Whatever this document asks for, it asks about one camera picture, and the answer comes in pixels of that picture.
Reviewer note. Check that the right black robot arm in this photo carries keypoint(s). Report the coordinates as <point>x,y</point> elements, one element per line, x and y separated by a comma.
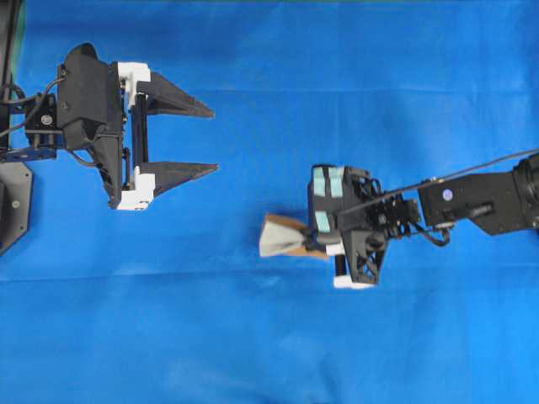
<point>495,202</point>

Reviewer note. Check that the grey and brown sponge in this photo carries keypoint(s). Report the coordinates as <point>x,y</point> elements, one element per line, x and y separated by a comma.
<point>284,236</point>

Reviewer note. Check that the blue table cloth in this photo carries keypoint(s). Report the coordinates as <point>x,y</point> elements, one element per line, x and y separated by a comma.
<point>175,305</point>

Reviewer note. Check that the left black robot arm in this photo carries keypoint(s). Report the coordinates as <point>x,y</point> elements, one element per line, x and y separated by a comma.
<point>44,136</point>

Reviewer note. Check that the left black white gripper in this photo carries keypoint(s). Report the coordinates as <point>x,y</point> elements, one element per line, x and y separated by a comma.
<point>103,110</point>

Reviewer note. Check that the black frame post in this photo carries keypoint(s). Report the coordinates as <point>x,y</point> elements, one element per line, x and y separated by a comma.
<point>13,20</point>

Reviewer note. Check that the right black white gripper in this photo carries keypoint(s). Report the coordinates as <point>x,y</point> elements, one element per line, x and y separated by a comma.
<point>342,228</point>

